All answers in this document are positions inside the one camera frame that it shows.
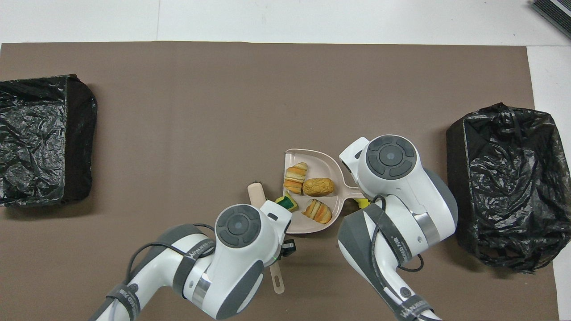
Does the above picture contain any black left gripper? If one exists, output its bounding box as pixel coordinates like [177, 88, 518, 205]
[273, 239, 297, 265]

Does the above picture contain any green and yellow sponge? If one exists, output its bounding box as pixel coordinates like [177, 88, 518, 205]
[274, 193, 298, 211]

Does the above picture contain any orange striped croissant piece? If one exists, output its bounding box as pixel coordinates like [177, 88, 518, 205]
[301, 199, 333, 224]

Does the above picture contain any beige hand brush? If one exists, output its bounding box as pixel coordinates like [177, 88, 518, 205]
[247, 180, 286, 295]

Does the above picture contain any brown round bun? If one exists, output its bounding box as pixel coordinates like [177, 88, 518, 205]
[302, 177, 335, 198]

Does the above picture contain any pale croissant chunk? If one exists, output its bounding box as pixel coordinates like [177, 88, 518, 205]
[282, 163, 309, 195]

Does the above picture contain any beige plastic dustpan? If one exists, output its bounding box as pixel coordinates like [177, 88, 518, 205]
[280, 148, 366, 234]

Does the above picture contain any crumpled black bag-lined bin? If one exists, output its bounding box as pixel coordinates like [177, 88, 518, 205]
[446, 103, 562, 274]

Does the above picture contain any boxy black bag-lined bin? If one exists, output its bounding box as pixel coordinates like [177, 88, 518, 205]
[0, 74, 98, 207]

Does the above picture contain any brown paper table mat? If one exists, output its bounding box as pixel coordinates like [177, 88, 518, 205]
[0, 41, 561, 321]

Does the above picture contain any dark striped panel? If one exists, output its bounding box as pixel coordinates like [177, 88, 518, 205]
[530, 0, 571, 41]

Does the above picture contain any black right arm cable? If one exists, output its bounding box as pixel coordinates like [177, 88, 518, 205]
[369, 195, 425, 321]

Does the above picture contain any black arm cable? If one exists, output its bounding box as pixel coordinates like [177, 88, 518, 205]
[369, 195, 425, 321]
[126, 223, 215, 290]

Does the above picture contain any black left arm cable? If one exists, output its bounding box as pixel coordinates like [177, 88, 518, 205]
[126, 223, 215, 290]

